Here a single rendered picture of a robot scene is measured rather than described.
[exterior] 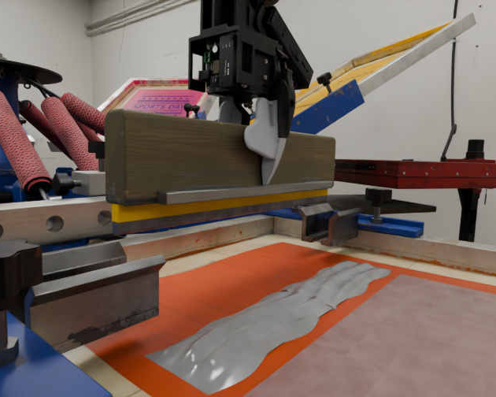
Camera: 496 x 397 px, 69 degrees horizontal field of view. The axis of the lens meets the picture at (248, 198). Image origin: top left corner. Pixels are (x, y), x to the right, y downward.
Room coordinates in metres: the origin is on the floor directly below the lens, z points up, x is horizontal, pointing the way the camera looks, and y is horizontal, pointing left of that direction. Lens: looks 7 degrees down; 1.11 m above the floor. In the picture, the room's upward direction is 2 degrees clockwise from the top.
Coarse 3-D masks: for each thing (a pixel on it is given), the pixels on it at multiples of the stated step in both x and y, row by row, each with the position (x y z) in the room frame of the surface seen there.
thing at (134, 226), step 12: (264, 204) 0.43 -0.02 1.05; (276, 204) 0.45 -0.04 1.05; (288, 204) 0.47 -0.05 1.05; (300, 204) 0.50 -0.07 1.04; (168, 216) 0.32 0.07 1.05; (180, 216) 0.33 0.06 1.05; (192, 216) 0.34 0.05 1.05; (204, 216) 0.36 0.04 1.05; (216, 216) 0.37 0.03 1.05; (228, 216) 0.38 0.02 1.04; (120, 228) 0.28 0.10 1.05; (132, 228) 0.29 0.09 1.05; (144, 228) 0.30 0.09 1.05; (156, 228) 0.31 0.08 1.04
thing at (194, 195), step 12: (324, 180) 0.52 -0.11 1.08; (168, 192) 0.29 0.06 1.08; (180, 192) 0.30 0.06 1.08; (192, 192) 0.31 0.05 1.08; (204, 192) 0.32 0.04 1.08; (216, 192) 0.33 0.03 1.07; (228, 192) 0.35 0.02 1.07; (240, 192) 0.36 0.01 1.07; (252, 192) 0.38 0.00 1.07; (264, 192) 0.39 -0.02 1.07; (276, 192) 0.41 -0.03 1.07; (288, 192) 0.43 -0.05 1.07; (168, 204) 0.29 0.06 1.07
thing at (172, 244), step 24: (264, 216) 0.71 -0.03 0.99; (120, 240) 0.48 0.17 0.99; (144, 240) 0.48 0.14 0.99; (168, 240) 0.51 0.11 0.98; (192, 240) 0.54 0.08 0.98; (216, 240) 0.58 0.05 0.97; (240, 240) 0.63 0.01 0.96; (360, 240) 0.60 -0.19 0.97; (384, 240) 0.58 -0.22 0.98; (408, 240) 0.55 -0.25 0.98; (432, 240) 0.53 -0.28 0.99; (456, 240) 0.54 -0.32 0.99; (456, 264) 0.51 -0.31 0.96; (480, 264) 0.49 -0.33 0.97
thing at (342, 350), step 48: (192, 288) 0.40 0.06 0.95; (240, 288) 0.41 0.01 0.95; (144, 336) 0.29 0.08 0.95; (336, 336) 0.30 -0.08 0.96; (384, 336) 0.30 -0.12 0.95; (144, 384) 0.23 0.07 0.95; (240, 384) 0.23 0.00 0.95; (288, 384) 0.23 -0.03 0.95; (336, 384) 0.23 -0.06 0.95; (384, 384) 0.23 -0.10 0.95; (432, 384) 0.23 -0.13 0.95; (480, 384) 0.24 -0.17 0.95
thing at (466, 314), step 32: (256, 256) 0.54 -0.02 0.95; (288, 256) 0.55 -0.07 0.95; (320, 256) 0.56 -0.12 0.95; (384, 288) 0.42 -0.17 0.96; (416, 288) 0.42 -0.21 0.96; (448, 288) 0.43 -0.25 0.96; (480, 288) 0.43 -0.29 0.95; (384, 320) 0.33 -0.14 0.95; (416, 320) 0.34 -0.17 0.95; (448, 320) 0.34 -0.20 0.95; (480, 320) 0.34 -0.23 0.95; (480, 352) 0.28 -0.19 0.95
